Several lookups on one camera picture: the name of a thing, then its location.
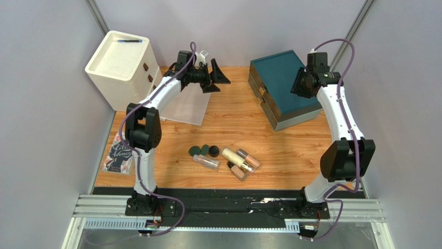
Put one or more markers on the teal makeup drawer box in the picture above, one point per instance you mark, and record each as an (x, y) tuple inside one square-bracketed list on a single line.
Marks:
[(271, 79)]

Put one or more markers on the clear mesh zipper pouch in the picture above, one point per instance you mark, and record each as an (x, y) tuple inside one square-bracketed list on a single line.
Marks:
[(187, 107)]

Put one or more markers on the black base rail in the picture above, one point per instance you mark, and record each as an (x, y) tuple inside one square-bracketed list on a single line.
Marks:
[(235, 208)]

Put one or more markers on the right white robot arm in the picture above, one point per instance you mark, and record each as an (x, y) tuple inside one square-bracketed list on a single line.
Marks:
[(346, 161)]

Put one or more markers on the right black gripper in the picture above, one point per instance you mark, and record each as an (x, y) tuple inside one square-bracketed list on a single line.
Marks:
[(298, 87)]

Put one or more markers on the white three-drawer cabinet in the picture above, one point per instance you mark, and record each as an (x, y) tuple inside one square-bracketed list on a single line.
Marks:
[(124, 73)]

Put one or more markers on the clear plastic bottle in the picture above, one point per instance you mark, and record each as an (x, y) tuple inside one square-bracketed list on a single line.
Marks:
[(206, 162)]

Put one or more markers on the cream foundation bottle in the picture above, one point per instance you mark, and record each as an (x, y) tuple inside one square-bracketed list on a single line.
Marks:
[(237, 160)]

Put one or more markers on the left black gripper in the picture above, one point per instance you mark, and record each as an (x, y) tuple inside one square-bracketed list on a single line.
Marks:
[(218, 75)]

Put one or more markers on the beige square foundation bottle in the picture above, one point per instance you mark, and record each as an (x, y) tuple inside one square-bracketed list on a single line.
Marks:
[(236, 171)]

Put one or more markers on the green powder puff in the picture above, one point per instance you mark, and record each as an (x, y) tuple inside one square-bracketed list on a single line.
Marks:
[(204, 149), (194, 150)]

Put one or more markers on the pink lip gloss tube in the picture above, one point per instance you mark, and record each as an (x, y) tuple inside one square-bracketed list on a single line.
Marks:
[(250, 159)]

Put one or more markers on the Little Women book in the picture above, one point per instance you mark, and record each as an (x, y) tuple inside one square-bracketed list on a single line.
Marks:
[(119, 158)]

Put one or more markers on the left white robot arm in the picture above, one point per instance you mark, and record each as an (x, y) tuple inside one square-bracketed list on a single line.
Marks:
[(143, 128)]

